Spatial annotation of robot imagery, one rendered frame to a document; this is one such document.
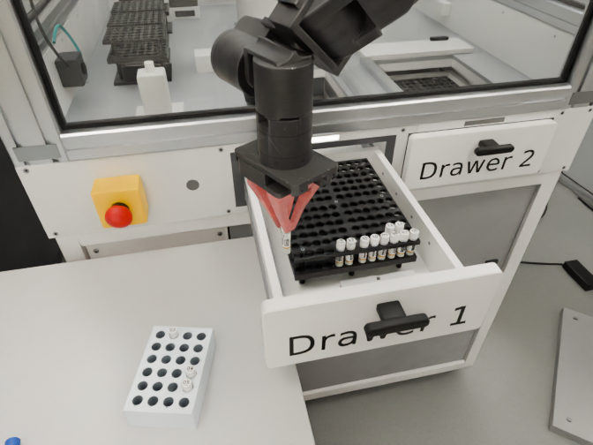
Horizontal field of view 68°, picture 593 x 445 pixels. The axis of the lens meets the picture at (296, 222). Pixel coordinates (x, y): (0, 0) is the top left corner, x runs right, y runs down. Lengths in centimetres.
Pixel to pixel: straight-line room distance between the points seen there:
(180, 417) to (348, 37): 46
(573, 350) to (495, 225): 79
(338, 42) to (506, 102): 51
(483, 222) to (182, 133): 69
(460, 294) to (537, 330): 128
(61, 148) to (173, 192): 18
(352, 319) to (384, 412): 97
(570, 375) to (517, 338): 19
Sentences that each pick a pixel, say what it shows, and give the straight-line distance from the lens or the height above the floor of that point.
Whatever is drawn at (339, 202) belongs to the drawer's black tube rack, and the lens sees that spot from 67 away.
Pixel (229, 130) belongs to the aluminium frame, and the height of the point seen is 97.
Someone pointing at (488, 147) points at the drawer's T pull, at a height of 91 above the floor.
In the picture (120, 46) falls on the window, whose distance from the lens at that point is 69.
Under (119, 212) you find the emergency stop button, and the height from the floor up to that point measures 89.
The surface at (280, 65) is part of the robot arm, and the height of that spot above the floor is 116.
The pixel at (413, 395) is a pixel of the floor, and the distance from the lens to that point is 153.
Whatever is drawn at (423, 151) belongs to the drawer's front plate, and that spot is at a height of 90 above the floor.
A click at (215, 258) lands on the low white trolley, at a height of 76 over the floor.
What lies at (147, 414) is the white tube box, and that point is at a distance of 60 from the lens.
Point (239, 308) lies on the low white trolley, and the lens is 70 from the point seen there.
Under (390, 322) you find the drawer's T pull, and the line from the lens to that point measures 50.
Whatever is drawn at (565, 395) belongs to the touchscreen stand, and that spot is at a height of 3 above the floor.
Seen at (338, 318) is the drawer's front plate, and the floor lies 90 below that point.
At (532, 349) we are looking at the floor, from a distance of 177.
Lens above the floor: 130
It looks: 40 degrees down
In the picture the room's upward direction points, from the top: straight up
